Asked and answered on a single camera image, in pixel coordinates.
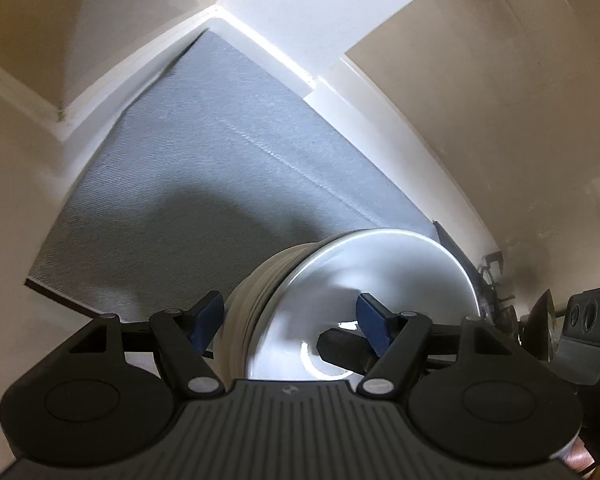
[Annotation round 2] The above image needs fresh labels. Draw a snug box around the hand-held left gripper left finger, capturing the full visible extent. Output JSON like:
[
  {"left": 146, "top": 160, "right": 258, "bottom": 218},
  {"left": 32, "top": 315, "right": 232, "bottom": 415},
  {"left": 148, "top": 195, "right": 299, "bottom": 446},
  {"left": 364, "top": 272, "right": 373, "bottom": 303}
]
[{"left": 66, "top": 290, "right": 226, "bottom": 402}]

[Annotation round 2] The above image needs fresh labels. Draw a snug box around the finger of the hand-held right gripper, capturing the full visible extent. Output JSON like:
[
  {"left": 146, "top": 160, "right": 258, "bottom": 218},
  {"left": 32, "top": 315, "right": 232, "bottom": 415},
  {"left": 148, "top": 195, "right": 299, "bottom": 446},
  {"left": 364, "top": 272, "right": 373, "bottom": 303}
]
[{"left": 316, "top": 328, "right": 462, "bottom": 376}]

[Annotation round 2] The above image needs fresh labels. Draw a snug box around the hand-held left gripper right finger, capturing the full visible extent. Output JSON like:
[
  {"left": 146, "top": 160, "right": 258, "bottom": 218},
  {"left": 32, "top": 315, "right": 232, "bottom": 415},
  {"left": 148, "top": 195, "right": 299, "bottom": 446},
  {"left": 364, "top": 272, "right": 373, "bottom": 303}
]
[{"left": 356, "top": 292, "right": 523, "bottom": 402}]

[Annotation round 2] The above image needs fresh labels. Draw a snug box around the black gas stove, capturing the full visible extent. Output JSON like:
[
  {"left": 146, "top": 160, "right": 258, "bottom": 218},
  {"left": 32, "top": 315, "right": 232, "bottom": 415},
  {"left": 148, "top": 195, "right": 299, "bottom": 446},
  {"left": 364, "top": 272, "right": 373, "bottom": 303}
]
[{"left": 432, "top": 220, "right": 557, "bottom": 362}]

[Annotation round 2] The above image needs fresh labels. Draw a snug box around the large white bowl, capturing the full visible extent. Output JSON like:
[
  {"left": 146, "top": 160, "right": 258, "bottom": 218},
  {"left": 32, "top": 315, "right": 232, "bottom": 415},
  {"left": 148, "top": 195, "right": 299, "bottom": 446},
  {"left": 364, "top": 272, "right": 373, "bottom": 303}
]
[{"left": 245, "top": 228, "right": 482, "bottom": 382}]

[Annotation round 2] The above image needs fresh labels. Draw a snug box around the person's right hand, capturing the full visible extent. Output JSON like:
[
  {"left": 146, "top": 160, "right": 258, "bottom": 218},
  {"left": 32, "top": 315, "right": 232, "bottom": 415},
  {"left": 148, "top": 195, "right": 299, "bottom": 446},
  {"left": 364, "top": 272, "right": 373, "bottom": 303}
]
[{"left": 564, "top": 447, "right": 599, "bottom": 472}]

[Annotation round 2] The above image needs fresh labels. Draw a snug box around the grey woven mat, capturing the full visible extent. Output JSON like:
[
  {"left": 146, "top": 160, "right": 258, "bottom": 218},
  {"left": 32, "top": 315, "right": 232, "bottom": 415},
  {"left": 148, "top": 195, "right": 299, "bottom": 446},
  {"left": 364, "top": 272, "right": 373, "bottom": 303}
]
[{"left": 25, "top": 27, "right": 443, "bottom": 325}]

